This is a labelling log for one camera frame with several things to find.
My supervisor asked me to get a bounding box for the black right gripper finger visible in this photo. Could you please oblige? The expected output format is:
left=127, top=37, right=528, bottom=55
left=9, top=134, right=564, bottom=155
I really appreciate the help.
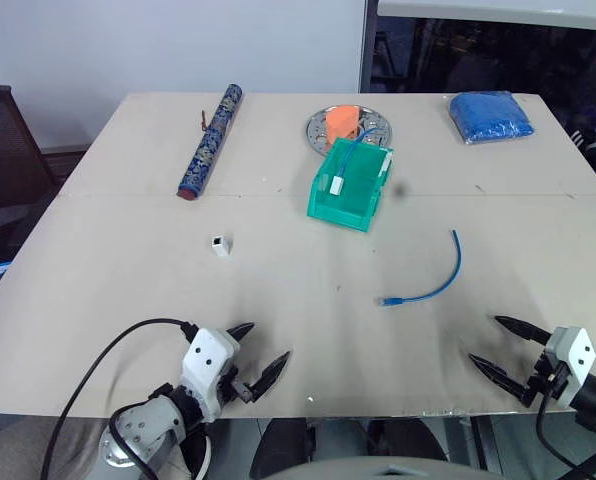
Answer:
left=467, top=352, right=529, bottom=399
left=493, top=314, right=555, bottom=347

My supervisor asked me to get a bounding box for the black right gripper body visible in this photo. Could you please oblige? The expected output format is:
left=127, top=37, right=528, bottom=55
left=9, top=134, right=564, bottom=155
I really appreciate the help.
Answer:
left=520, top=349, right=570, bottom=409

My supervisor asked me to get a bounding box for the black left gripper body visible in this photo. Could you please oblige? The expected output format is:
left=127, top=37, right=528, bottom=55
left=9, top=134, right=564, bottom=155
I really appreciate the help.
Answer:
left=216, top=366, right=252, bottom=406

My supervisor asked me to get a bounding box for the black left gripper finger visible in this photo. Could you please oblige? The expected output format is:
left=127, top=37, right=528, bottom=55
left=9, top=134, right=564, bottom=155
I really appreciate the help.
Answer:
left=242, top=350, right=292, bottom=403
left=225, top=322, right=256, bottom=346

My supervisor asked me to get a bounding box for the small white adapter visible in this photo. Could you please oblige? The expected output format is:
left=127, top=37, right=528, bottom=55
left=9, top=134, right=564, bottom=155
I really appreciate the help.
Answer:
left=209, top=233, right=234, bottom=261

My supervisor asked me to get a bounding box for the green plastic storage bin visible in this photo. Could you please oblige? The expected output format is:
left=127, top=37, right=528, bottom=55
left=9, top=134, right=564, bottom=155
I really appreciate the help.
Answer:
left=305, top=137, right=396, bottom=234

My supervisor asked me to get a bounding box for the blue patterned rolled scroll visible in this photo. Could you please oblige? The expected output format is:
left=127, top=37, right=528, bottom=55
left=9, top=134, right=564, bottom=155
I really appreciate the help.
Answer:
left=176, top=83, right=245, bottom=203

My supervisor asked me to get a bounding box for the black white striped object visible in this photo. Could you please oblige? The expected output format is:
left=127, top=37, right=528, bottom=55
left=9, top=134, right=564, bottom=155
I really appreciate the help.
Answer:
left=569, top=122, right=596, bottom=152

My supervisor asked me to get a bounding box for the round silver metal plate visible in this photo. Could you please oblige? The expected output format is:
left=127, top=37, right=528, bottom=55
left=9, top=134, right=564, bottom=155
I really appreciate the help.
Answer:
left=305, top=104, right=395, bottom=159

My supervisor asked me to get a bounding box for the blue cloth in plastic bag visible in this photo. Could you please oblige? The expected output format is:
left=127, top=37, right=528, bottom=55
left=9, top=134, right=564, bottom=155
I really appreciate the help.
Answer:
left=448, top=91, right=536, bottom=147

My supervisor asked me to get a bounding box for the orange block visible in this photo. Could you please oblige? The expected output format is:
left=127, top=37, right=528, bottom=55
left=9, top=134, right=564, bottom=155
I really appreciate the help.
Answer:
left=324, top=104, right=361, bottom=147

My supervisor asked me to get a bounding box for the dark glass window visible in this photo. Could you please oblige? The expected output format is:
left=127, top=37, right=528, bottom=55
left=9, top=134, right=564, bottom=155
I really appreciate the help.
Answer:
left=368, top=14, right=596, bottom=97

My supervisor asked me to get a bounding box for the black mesh office chair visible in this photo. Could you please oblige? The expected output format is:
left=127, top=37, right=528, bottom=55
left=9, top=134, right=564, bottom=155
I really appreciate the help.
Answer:
left=0, top=84, right=60, bottom=214

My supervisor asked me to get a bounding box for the white overhead ledge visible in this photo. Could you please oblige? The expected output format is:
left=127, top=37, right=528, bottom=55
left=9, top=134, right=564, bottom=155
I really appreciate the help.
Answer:
left=376, top=0, right=596, bottom=27

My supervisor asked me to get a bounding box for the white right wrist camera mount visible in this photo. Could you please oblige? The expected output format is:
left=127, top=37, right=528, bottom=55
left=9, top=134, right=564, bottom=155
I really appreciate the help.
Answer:
left=544, top=326, right=596, bottom=409

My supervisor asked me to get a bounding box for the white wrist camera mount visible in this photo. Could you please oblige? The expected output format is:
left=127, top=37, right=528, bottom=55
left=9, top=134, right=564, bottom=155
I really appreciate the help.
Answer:
left=544, top=326, right=596, bottom=409
left=179, top=327, right=242, bottom=422

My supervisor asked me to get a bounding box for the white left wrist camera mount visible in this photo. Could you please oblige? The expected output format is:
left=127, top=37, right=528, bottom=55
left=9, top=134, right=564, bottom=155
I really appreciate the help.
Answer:
left=179, top=327, right=242, bottom=422

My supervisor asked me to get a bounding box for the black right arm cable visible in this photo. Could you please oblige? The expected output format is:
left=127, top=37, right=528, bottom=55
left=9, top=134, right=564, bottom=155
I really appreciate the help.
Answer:
left=535, top=363, right=596, bottom=480

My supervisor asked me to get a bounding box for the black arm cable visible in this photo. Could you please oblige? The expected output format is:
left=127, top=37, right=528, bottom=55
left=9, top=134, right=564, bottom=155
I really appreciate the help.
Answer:
left=39, top=318, right=200, bottom=480
left=535, top=363, right=596, bottom=480

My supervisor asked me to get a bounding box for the blue Ethernet cable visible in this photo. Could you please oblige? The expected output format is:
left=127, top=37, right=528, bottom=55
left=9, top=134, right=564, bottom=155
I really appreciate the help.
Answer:
left=374, top=229, right=464, bottom=308

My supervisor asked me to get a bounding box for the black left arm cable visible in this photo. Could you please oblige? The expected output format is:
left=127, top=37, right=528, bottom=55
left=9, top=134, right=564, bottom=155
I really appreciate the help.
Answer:
left=39, top=318, right=200, bottom=480

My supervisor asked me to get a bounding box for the blue cable with white coupler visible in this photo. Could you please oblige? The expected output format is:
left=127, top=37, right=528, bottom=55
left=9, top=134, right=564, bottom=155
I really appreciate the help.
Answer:
left=327, top=124, right=385, bottom=197

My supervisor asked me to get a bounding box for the grey window frame post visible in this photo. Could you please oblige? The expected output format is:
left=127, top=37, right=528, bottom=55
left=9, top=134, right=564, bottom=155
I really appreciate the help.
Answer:
left=356, top=0, right=380, bottom=94

